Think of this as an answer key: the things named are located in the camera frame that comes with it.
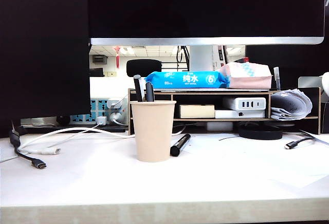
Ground black cable with connector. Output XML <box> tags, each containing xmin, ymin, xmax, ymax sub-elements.
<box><xmin>284</xmin><ymin>137</ymin><xmax>316</xmax><ymax>150</ymax></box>

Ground thin dark grey pen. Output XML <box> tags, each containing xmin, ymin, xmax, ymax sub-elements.
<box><xmin>133</xmin><ymin>74</ymin><xmax>145</xmax><ymax>102</ymax></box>

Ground silver metal stand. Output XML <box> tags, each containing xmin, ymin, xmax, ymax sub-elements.
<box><xmin>298</xmin><ymin>76</ymin><xmax>323</xmax><ymax>89</ymax></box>

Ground flat white box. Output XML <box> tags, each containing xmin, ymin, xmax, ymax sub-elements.
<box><xmin>214</xmin><ymin>109</ymin><xmax>266</xmax><ymax>119</ymax></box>

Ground black round disc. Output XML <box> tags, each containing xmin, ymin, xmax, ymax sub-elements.
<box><xmin>237</xmin><ymin>122</ymin><xmax>283</xmax><ymax>140</ymax></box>

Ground rolled printed papers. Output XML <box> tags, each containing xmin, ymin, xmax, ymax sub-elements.
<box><xmin>270</xmin><ymin>88</ymin><xmax>313</xmax><ymax>121</ymax></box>

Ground white rounded object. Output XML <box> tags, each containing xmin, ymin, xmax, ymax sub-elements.
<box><xmin>321</xmin><ymin>71</ymin><xmax>329</xmax><ymax>99</ymax></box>

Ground black HDMI cable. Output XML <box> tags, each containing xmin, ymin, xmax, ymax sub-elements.
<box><xmin>9</xmin><ymin>121</ymin><xmax>48</xmax><ymax>170</ymax></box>

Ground white multiport USB charger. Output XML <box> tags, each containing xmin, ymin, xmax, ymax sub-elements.
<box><xmin>223</xmin><ymin>97</ymin><xmax>267</xmax><ymax>111</ymax></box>

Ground beige paper cup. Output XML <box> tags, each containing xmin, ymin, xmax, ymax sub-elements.
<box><xmin>130</xmin><ymin>100</ymin><xmax>177</xmax><ymax>163</ymax></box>

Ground beige cardboard box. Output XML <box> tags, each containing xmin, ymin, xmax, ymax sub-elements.
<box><xmin>179</xmin><ymin>105</ymin><xmax>215</xmax><ymax>119</ymax></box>

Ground black flat monitor base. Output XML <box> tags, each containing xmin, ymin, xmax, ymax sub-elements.
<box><xmin>20</xmin><ymin>116</ymin><xmax>129</xmax><ymax>134</ymax></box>

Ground white cable with connector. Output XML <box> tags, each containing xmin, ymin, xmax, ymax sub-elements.
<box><xmin>18</xmin><ymin>127</ymin><xmax>108</xmax><ymax>156</ymax></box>

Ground large silver-chin computer monitor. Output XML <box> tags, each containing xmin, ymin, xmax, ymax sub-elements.
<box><xmin>87</xmin><ymin>0</ymin><xmax>326</xmax><ymax>72</ymax></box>

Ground pink tissue pack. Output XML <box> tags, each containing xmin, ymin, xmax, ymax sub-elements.
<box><xmin>215</xmin><ymin>62</ymin><xmax>273</xmax><ymax>90</ymax></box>

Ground black office chair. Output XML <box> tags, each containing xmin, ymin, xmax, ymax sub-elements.
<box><xmin>126</xmin><ymin>59</ymin><xmax>162</xmax><ymax>78</ymax></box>

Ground black marker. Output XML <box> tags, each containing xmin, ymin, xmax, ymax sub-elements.
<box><xmin>169</xmin><ymin>134</ymin><xmax>192</xmax><ymax>157</ymax></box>

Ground blue and white power strip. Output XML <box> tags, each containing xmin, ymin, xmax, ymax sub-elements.
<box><xmin>69</xmin><ymin>98</ymin><xmax>129</xmax><ymax>126</ymax></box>

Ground black computer monitor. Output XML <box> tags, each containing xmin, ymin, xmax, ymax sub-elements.
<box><xmin>0</xmin><ymin>0</ymin><xmax>92</xmax><ymax>139</ymax></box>
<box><xmin>245</xmin><ymin>0</ymin><xmax>329</xmax><ymax>91</ymax></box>

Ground long white cable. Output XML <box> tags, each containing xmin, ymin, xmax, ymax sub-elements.
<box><xmin>0</xmin><ymin>127</ymin><xmax>137</xmax><ymax>163</ymax></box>

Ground printed paper sheets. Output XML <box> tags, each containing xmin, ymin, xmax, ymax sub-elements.
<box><xmin>299</xmin><ymin>128</ymin><xmax>329</xmax><ymax>146</ymax></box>

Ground red Chinese knot ornament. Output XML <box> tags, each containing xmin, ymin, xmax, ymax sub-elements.
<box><xmin>114</xmin><ymin>45</ymin><xmax>121</xmax><ymax>69</ymax></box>

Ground blue wet wipes pack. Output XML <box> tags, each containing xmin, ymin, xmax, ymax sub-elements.
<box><xmin>144</xmin><ymin>70</ymin><xmax>230</xmax><ymax>89</ymax></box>

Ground black wooden desk organizer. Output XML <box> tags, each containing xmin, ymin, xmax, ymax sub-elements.
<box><xmin>127</xmin><ymin>87</ymin><xmax>321</xmax><ymax>136</ymax></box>

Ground white angled plug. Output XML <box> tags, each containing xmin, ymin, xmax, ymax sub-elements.
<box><xmin>106</xmin><ymin>99</ymin><xmax>123</xmax><ymax>109</ymax></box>

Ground thick black pen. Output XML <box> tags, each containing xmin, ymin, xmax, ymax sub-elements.
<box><xmin>145</xmin><ymin>82</ymin><xmax>155</xmax><ymax>102</ymax></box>

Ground white round plug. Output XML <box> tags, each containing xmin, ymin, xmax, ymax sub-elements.
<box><xmin>109</xmin><ymin>112</ymin><xmax>128</xmax><ymax>126</ymax></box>

